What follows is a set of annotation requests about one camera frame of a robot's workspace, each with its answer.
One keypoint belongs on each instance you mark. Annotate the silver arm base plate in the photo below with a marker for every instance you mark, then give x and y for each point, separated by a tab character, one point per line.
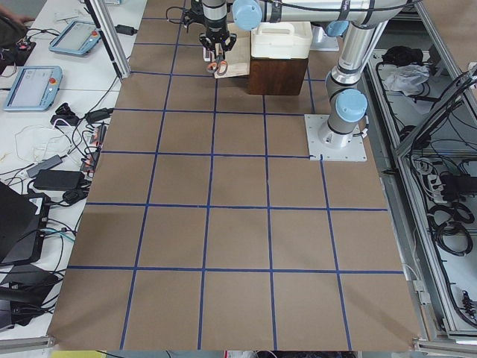
326	145

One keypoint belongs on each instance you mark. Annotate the aluminium frame post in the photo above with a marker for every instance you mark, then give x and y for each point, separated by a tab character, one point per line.
103	22

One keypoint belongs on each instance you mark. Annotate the dark wooden drawer cabinet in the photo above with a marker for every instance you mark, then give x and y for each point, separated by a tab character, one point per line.
276	76

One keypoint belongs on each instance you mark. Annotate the grey usb hub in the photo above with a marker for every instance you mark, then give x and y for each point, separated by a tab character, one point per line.
44	165

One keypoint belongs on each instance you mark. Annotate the grey orange scissors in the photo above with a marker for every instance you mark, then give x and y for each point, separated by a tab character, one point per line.
217	65

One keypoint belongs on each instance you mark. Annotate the black laptop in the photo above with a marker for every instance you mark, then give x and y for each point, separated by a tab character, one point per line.
23	219

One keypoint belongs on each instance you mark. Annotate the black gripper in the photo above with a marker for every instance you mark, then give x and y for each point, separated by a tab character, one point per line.
216	30

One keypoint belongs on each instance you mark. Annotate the lower blue teach pendant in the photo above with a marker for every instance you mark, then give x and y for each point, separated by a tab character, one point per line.
34	89

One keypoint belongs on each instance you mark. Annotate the blue teach pendant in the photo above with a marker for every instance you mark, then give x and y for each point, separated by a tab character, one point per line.
77	39
34	89

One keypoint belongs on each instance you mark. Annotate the upper blue teach pendant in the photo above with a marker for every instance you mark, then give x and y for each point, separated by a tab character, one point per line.
77	39

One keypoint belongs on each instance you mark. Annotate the white tray on cabinet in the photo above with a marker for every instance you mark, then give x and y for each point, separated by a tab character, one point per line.
281	40

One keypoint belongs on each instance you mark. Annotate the black power brick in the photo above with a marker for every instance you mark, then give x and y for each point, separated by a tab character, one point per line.
57	180

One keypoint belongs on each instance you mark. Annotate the crumpled white cloth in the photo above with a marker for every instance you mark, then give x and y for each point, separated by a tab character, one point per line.
407	79

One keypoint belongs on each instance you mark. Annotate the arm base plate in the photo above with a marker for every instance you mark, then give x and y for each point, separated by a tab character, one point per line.
322	42

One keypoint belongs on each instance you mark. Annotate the small black power adapter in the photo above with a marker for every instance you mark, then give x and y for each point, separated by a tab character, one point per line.
126	30

